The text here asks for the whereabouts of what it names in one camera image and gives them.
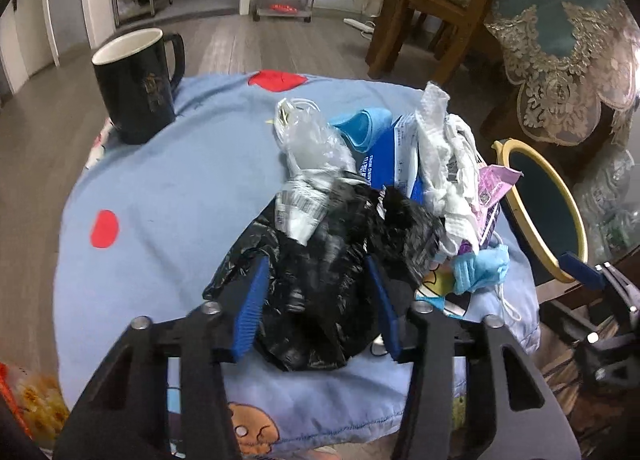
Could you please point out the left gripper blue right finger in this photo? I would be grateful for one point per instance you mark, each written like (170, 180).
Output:
(388, 318)

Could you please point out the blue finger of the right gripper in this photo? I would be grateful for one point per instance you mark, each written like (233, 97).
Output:
(581, 271)

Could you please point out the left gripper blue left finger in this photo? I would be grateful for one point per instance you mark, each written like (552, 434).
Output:
(247, 300)

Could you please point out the black plastic trash bag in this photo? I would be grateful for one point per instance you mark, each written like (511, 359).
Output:
(316, 234)

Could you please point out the blue face mask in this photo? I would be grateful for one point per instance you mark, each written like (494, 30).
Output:
(451, 284)

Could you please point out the clear plastic bag pile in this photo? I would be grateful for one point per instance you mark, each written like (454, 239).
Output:
(611, 219)

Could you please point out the teal bin with yellow rim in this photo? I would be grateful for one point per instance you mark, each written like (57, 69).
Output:
(544, 211)

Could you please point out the purple white snack wrapper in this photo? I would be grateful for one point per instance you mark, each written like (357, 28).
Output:
(490, 204)

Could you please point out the blue white medicine box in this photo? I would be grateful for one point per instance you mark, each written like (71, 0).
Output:
(393, 160)

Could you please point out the white crumpled paper wrapper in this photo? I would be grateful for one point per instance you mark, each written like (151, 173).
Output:
(449, 170)

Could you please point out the orange snack bag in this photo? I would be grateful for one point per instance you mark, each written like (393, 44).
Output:
(36, 402)

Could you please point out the black ceramic mug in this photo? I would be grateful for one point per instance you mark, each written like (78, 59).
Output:
(138, 74)

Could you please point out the white power strip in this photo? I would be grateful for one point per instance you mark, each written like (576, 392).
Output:
(364, 27)

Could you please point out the wooden dining chair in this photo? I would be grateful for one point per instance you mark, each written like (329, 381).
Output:
(390, 33)

